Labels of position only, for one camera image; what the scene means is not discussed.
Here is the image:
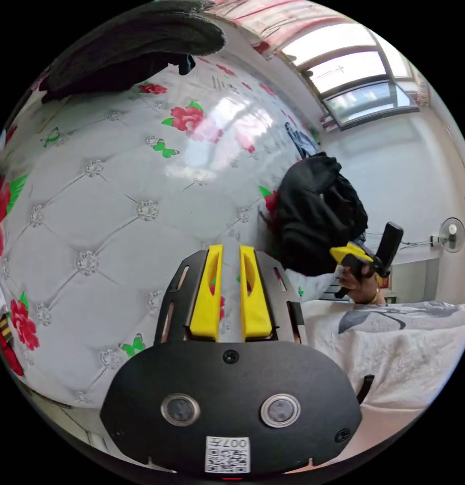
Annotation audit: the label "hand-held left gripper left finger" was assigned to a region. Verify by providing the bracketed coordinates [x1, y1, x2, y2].
[189, 244, 225, 340]

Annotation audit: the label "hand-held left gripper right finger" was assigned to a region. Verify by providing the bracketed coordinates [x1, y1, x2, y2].
[238, 245, 273, 340]

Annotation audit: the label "black pants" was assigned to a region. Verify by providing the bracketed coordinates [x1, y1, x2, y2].
[273, 151, 370, 278]

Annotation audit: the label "person's right hand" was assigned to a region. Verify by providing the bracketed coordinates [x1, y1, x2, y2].
[337, 261, 381, 305]

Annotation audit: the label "person's body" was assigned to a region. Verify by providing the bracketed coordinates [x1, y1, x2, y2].
[303, 300, 465, 412]

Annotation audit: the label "bed with floral quilted sheet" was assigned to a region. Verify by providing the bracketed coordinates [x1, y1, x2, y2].
[0, 39, 333, 411]

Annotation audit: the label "window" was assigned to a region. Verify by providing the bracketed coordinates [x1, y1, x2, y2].
[276, 22, 424, 131]

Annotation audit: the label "pink patterned curtain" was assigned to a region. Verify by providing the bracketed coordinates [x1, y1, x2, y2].
[211, 0, 333, 54]

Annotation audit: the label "pile of clothes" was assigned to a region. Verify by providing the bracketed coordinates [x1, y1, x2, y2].
[38, 0, 227, 104]

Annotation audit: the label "white wall fan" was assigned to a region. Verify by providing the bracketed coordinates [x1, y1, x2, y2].
[430, 216, 465, 254]

